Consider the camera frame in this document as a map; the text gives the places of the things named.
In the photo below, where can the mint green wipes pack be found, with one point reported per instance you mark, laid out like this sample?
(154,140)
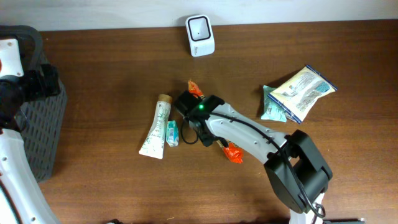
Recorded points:
(272,111)

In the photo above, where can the small teal tissue pack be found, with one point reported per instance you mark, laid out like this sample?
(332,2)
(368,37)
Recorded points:
(172,134)

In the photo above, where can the dark grey plastic basket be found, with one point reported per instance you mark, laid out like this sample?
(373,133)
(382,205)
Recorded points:
(33,97)

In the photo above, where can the yellow noodle packet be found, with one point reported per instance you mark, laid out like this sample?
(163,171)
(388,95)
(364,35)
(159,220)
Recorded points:
(299,94)

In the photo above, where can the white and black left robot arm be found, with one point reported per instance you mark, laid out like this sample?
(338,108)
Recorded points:
(22,200)

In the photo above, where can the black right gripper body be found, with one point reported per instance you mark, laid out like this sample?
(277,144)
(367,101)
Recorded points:
(208,138)

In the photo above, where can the white cream tube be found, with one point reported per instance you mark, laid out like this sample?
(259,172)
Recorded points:
(153,145)

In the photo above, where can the white barcode scanner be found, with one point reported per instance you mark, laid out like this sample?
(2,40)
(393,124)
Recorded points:
(200,35)

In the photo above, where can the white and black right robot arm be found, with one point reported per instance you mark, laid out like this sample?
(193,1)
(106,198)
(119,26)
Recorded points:
(297,172)

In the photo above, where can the orange spaghetti packet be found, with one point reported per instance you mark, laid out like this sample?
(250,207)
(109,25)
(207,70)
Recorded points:
(233,152)

